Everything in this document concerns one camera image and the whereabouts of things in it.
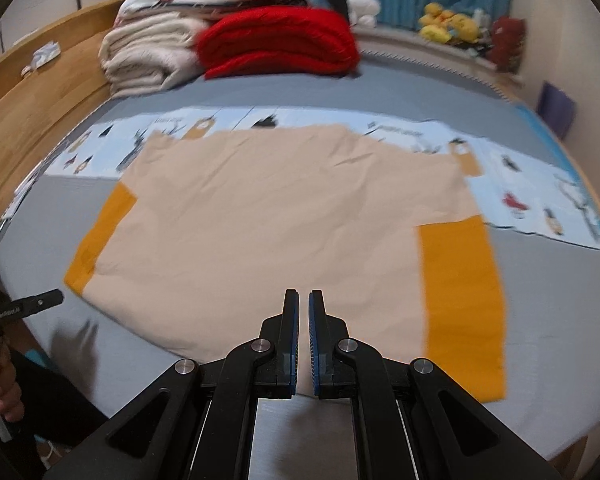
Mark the yellow plush toy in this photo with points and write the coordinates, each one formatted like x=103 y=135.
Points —
x=462 y=25
x=435 y=10
x=432 y=33

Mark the beige and orange hooded jacket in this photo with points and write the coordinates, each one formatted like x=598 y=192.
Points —
x=280 y=210

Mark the small white patterned item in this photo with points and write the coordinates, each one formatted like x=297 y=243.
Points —
x=45 y=54

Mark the cream folded blanket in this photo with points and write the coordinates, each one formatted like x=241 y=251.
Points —
x=145 y=55

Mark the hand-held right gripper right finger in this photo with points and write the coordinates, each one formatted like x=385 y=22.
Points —
x=314 y=345

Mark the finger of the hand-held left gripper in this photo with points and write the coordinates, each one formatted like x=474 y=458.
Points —
x=30 y=304

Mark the person's left hand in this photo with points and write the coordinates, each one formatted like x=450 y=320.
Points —
x=5 y=385

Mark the grey printed bed sheet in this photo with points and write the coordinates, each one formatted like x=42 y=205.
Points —
x=545 y=310

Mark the white plush toy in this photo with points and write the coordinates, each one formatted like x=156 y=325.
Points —
x=362 y=10

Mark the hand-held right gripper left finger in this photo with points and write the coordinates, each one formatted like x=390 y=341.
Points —
x=294 y=345

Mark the dark red bag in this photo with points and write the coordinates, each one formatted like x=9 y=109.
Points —
x=507 y=42

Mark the purple box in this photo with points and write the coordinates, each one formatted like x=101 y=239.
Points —
x=555 y=110

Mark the person's dark pants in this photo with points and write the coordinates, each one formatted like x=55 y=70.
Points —
x=45 y=410

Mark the red folded blanket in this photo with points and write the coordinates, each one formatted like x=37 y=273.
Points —
x=280 y=40

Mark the wooden headboard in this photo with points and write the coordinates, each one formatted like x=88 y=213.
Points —
x=40 y=110

